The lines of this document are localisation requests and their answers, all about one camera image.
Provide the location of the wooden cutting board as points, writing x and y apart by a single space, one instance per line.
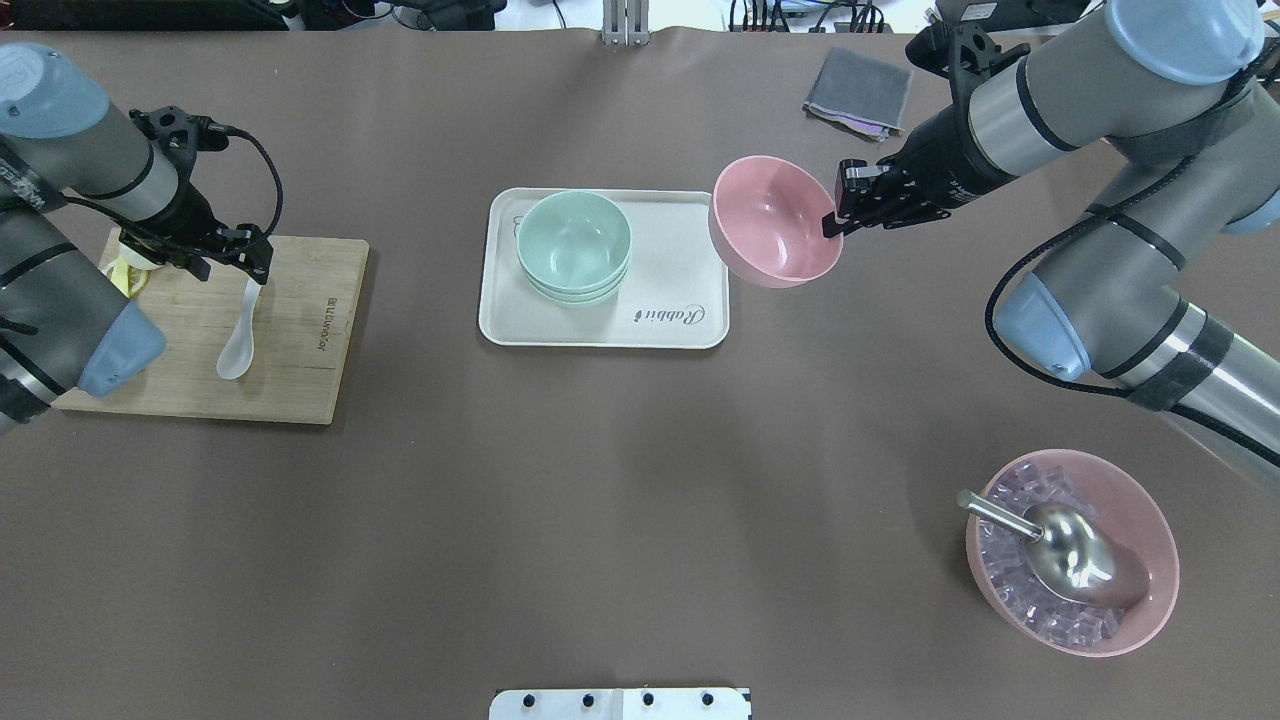
301 327

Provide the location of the grey folded cloth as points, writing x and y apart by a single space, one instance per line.
861 86

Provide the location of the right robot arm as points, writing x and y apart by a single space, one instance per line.
1172 86

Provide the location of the bottom green bowl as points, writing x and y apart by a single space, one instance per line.
577 299

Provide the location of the white ceramic spoon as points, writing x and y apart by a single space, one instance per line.
237 354

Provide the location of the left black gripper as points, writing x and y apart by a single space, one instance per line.
189 217

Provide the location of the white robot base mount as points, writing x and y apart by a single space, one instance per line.
623 703

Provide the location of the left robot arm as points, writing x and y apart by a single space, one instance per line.
65 325

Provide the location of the metal ice scoop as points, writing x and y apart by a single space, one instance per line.
1069 555

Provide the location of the lemon slice under knife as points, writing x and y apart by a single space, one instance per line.
142 282

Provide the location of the white rabbit tray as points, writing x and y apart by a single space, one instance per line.
676 293

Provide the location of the aluminium frame post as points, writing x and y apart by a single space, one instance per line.
625 23

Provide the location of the purple cloth under grey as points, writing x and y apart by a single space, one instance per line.
870 131

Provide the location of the middle green bowl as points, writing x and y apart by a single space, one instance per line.
622 271

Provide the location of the small pink bowl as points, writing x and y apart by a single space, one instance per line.
765 222

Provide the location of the large pink ice bowl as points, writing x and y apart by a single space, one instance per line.
1124 510

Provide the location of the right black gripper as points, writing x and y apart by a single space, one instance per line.
940 160

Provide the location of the white steamed bun toy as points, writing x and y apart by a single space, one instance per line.
136 254

